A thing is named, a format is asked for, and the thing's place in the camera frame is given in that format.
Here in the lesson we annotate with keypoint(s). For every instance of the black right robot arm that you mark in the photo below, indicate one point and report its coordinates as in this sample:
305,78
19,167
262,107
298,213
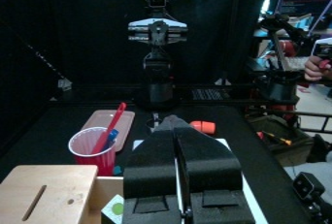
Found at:
157,72

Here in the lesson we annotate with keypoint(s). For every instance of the orange toy food piece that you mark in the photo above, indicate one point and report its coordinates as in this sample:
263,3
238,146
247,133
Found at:
203,127

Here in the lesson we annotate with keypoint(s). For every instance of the pink rectangular tray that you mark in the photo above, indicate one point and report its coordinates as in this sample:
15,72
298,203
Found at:
125,121

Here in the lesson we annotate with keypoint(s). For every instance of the red plastic cup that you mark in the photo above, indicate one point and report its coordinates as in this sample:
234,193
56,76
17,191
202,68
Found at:
93,165

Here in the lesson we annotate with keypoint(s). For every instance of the light wooden box with slot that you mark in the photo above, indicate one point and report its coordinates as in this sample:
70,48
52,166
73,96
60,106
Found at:
48,192

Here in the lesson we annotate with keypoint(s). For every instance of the white cutting board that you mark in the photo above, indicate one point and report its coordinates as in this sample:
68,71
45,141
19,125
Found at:
254,202

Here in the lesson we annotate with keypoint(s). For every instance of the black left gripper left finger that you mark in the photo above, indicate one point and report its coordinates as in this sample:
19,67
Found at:
152,163

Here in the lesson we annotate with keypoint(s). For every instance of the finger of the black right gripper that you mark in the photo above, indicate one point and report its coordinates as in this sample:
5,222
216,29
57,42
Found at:
164,34
155,34

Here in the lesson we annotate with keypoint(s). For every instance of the cardboard box with tools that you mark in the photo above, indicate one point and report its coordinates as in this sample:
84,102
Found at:
286,153

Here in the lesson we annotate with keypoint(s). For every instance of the black camera on stand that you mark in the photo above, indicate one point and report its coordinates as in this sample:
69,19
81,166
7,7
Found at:
309,185

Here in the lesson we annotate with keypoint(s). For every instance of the black cloth backdrop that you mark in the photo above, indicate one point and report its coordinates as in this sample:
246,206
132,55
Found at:
86,24

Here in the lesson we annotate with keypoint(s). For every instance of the blue toy utensil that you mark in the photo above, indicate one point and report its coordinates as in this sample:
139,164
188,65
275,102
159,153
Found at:
113,135

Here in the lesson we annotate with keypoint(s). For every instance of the small teal object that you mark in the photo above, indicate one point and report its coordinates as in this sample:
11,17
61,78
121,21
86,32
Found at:
117,170

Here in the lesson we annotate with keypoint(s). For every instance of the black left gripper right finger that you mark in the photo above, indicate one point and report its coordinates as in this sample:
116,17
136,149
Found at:
208,166

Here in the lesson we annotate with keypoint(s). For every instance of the person's hand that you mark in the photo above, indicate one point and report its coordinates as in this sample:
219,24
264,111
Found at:
315,69

